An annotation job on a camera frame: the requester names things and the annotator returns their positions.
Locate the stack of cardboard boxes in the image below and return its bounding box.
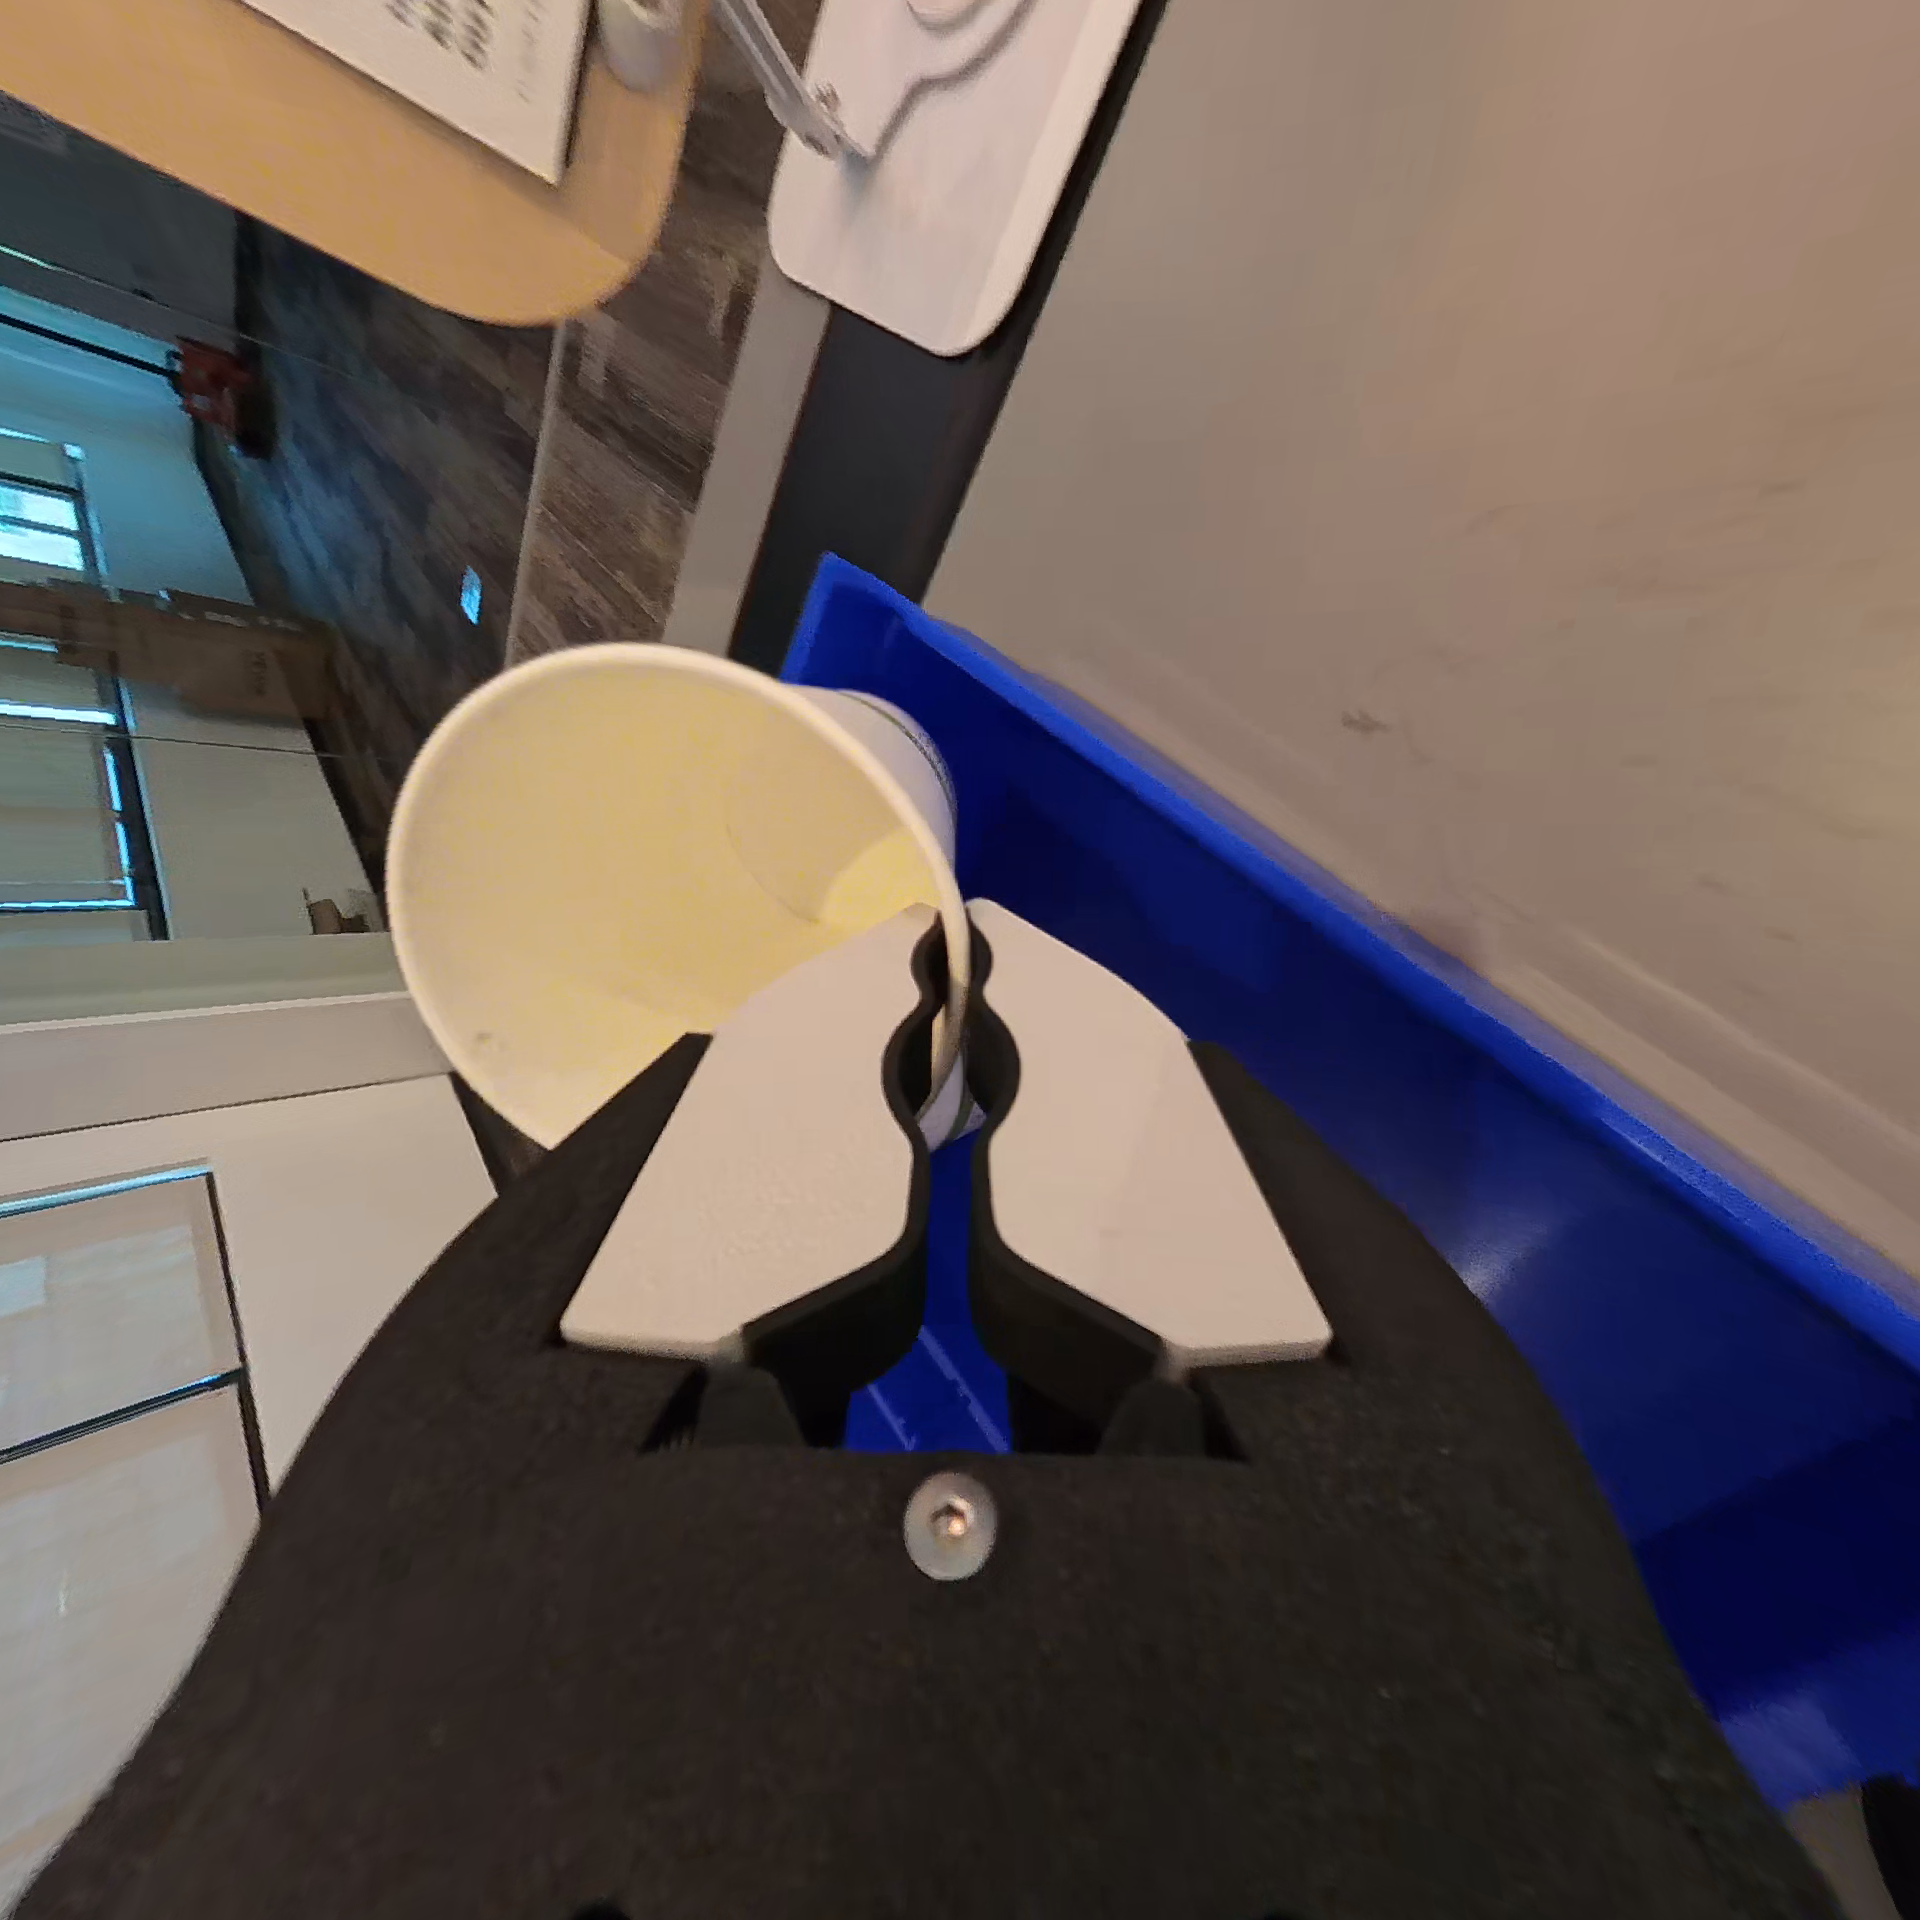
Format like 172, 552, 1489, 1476
0, 581, 330, 736

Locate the printed instruction sign board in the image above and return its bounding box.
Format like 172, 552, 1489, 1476
239, 0, 601, 184

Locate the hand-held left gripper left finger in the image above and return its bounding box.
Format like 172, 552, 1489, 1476
559, 955, 937, 1412

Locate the blue plastic bin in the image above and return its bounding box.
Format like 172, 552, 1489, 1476
781, 556, 1920, 1818

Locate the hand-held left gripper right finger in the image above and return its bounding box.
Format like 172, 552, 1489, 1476
967, 897, 1334, 1418

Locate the orange object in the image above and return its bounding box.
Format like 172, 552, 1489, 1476
176, 336, 248, 452

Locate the black flat mat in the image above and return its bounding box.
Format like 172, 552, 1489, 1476
706, 17, 1156, 707

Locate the white paper cup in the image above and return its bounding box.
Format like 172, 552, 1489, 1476
383, 643, 975, 1148

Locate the instruction sheet on wooden stand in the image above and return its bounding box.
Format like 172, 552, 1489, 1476
0, 0, 697, 326

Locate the small window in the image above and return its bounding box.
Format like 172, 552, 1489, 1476
0, 437, 152, 916

